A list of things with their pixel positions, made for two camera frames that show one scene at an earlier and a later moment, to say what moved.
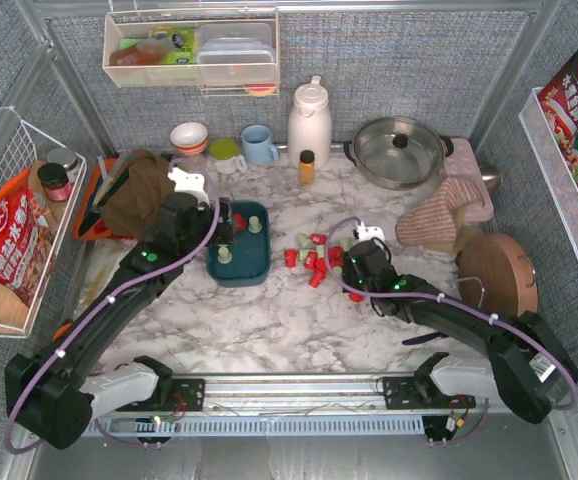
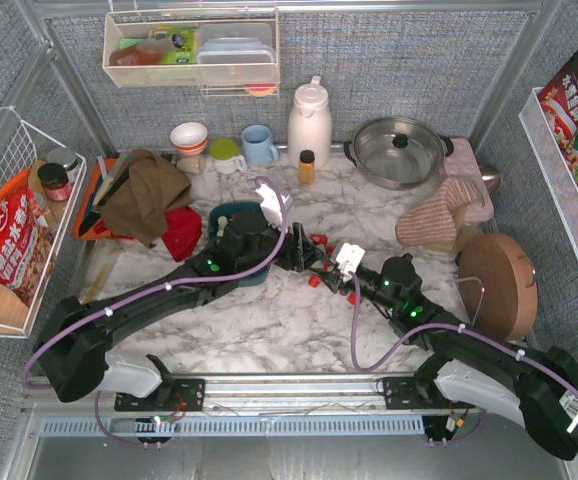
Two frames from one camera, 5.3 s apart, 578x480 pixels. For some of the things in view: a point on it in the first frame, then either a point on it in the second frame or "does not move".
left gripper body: x=224 y=228 to x=299 y=248
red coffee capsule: x=319 y=274 does not move
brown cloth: x=136 y=205 does not move
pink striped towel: x=432 y=223 does not move
